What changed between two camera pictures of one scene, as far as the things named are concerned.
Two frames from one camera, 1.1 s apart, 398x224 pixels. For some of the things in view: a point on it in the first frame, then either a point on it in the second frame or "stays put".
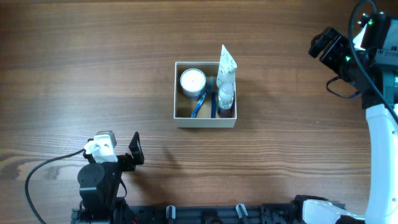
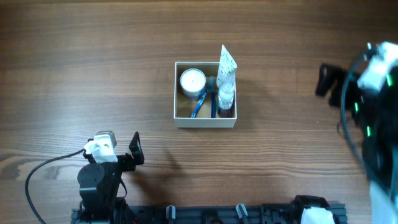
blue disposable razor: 213,91 stays put
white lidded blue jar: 193,83 stays put
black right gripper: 338,43 to 325,81
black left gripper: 129,163 stays put
